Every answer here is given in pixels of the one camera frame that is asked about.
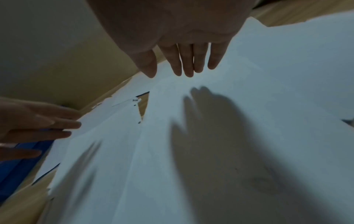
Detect large white paper sheet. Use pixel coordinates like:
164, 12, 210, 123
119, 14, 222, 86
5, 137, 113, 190
111, 10, 354, 224

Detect white paper sheet with holes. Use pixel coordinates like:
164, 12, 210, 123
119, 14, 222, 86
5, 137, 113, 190
33, 76, 151, 224

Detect person's right hand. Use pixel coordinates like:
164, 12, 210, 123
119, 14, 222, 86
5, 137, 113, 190
86, 0, 256, 79

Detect blue folder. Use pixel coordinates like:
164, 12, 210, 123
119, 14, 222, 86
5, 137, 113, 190
0, 140, 61, 204

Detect person's left hand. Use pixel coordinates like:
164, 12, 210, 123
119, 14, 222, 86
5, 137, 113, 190
0, 97, 82, 161

